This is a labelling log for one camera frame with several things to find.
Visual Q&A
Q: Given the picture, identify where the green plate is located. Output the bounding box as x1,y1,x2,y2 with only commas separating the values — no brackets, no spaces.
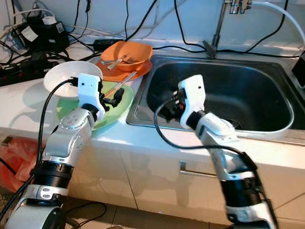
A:
56,81,135,129

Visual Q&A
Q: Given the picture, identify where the white bowl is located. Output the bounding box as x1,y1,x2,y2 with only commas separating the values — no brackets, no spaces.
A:
43,61,103,98

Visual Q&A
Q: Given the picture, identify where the white kitchen cabinet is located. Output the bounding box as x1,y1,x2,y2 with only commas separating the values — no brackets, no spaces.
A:
0,126,305,229

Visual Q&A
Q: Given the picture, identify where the orange plate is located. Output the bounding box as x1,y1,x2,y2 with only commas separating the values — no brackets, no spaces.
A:
95,60,152,82

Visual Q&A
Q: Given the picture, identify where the silver fork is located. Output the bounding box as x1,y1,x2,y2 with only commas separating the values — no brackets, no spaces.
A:
102,58,122,65

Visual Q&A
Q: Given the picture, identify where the orange bowl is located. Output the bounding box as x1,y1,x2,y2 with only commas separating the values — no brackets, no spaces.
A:
100,41,153,71

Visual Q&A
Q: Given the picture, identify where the small black power adapter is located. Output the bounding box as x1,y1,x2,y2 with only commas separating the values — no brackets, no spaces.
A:
93,39,117,51

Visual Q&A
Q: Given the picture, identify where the stainless steel sink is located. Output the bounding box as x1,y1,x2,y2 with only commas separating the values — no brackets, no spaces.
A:
126,55,305,141

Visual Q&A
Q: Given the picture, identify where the black power strip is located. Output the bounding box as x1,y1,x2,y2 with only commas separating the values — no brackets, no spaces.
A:
0,60,51,86

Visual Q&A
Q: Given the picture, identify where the metal faucet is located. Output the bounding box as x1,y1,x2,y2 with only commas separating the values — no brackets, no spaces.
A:
203,0,253,58

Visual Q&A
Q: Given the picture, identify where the large black power adapter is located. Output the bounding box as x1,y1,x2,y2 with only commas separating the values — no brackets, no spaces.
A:
12,17,70,53

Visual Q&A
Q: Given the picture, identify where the red plastic bag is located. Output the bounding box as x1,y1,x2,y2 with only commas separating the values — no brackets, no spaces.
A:
0,138,53,191

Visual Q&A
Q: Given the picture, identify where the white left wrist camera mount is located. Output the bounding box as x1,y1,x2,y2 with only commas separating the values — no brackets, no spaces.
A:
77,73,105,120

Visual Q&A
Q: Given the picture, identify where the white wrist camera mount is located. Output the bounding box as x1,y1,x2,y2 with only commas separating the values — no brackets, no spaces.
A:
77,73,105,120
179,74,206,128

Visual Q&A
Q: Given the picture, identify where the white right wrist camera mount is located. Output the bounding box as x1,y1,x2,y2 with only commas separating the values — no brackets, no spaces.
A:
179,74,206,128

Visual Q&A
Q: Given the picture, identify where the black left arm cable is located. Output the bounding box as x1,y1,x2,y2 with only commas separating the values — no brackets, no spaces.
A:
0,78,79,221

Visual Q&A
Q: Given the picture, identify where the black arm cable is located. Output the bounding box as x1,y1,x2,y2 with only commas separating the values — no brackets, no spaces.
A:
154,98,264,173
0,78,79,221

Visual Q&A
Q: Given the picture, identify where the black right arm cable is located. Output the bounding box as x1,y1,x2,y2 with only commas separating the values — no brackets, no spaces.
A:
154,98,264,173

